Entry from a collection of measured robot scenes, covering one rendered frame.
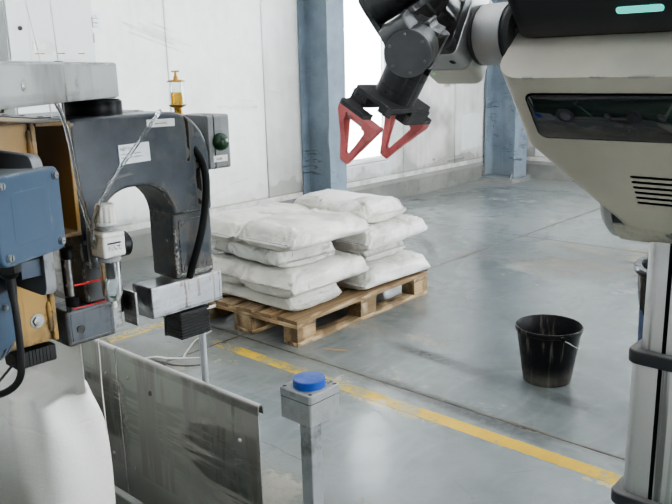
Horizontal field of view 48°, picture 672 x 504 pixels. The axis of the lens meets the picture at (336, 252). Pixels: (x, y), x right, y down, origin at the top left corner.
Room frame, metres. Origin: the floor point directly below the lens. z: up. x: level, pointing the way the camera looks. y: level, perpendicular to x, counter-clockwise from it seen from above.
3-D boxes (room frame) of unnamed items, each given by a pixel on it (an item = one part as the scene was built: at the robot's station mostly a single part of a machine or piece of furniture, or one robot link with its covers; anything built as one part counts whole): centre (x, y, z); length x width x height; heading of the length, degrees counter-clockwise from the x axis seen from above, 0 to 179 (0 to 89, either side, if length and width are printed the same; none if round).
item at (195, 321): (1.27, 0.25, 0.98); 0.09 x 0.05 x 0.05; 138
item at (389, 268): (4.52, -0.24, 0.20); 0.67 x 0.43 x 0.15; 138
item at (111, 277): (1.08, 0.33, 1.11); 0.03 x 0.03 x 0.06
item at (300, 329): (4.43, 0.13, 0.07); 1.20 x 0.82 x 0.14; 140
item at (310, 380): (1.29, 0.05, 0.84); 0.06 x 0.06 x 0.02
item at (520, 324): (3.23, -0.95, 0.13); 0.30 x 0.30 x 0.26
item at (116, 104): (1.21, 0.37, 1.35); 0.09 x 0.09 x 0.03
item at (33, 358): (1.04, 0.45, 1.01); 0.06 x 0.04 x 0.02; 138
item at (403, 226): (4.52, -0.22, 0.44); 0.68 x 0.44 x 0.15; 138
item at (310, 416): (1.29, 0.05, 0.81); 0.08 x 0.08 x 0.06; 48
